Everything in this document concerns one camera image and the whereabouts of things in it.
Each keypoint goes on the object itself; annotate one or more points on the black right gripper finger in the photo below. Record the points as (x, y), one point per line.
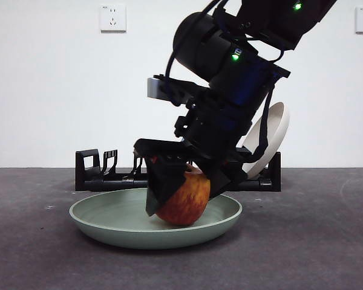
(163, 184)
(219, 184)

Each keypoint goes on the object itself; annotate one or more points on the red yellow apple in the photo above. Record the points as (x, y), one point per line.
(187, 205)

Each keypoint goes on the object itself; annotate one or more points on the green plate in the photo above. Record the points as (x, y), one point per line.
(115, 211)

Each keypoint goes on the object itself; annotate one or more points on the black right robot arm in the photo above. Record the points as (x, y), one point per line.
(199, 42)

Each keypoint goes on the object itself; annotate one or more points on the beige plate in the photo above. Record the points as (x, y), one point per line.
(278, 130)

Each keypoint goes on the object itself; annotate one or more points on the black plate rack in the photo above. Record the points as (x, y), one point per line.
(90, 184)

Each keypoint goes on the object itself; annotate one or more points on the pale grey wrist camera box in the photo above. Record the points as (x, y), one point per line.
(154, 87)

